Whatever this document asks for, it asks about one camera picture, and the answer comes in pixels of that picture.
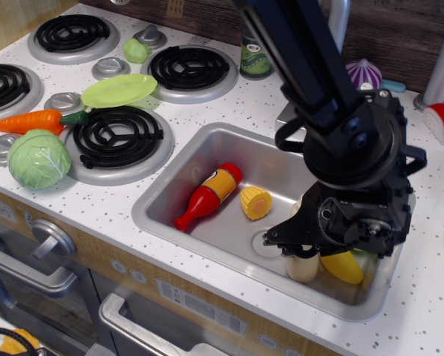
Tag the red ketchup bottle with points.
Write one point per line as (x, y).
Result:
(208, 196)

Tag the silver dishwasher handle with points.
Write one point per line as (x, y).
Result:
(109, 314)

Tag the yellow cloth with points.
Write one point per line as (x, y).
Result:
(12, 346)

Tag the silver oven door handle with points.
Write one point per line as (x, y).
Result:
(58, 284)

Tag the silver metal sink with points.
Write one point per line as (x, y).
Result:
(227, 236)

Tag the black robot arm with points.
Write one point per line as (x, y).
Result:
(297, 40)

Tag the red white cheese wedge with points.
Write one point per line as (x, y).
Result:
(433, 117)

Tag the front left stove burner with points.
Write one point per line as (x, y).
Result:
(21, 90)

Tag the stove burner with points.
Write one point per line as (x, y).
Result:
(191, 74)
(118, 146)
(21, 90)
(72, 40)

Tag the purple white onion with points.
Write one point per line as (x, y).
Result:
(362, 72)

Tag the dark green can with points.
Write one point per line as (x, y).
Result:
(254, 63)

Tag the back right stove burner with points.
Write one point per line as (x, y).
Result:
(191, 74)

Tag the silver oven dial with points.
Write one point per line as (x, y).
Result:
(52, 240)

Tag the front right stove burner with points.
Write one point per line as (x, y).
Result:
(118, 146)

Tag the silver stove knob top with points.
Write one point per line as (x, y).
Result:
(152, 37)

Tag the silver stove knob centre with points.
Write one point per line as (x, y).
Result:
(110, 67)

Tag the silver toy faucet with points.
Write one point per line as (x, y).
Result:
(337, 23)

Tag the yellow corn piece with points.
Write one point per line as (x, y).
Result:
(255, 202)

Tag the white detergent bottle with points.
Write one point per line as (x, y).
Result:
(302, 270)

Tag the large green cabbage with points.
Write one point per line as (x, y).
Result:
(38, 160)

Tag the small green lettuce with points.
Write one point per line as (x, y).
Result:
(136, 52)

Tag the silver stove knob left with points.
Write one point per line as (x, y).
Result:
(66, 103)

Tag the back left stove burner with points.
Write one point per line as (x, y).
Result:
(72, 40)

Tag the yellow toy banana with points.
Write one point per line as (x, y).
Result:
(344, 267)

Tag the silver stove knob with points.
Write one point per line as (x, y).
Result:
(152, 37)
(6, 142)
(66, 103)
(110, 67)

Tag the green plastic plate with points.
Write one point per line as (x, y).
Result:
(119, 90)

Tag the silver stove knob front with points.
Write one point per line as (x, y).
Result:
(6, 142)

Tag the orange toy carrot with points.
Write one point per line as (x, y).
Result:
(48, 120)

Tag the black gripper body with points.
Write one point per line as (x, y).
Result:
(361, 198)

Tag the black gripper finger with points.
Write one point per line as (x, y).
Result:
(298, 232)
(300, 251)

